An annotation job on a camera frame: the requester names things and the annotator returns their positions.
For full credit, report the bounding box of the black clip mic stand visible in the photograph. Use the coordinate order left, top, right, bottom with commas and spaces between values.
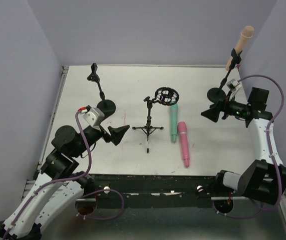
207, 48, 242, 103

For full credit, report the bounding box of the black tripod shock-mount stand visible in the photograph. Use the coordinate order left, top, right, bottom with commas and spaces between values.
132, 87, 179, 153

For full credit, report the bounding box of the peach microphone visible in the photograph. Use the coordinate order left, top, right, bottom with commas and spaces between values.
225, 25, 254, 70

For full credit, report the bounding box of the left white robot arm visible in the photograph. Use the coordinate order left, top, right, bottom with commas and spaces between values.
0, 125, 129, 240

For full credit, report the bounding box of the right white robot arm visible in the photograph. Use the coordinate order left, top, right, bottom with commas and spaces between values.
201, 87, 286, 205

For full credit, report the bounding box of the black round-base mic stand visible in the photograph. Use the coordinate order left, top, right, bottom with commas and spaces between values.
87, 63, 116, 118

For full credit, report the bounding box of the pink microphone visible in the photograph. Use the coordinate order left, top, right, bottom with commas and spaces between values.
178, 121, 190, 168

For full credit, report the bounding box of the green microphone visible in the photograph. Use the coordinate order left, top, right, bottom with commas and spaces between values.
170, 104, 178, 143

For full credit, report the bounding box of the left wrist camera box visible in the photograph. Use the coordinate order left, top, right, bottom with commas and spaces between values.
82, 107, 105, 127

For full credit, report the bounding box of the black front mounting rail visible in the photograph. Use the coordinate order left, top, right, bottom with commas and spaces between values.
34, 172, 243, 210

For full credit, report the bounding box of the aluminium frame left rail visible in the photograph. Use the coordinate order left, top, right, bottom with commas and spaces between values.
22, 66, 69, 200

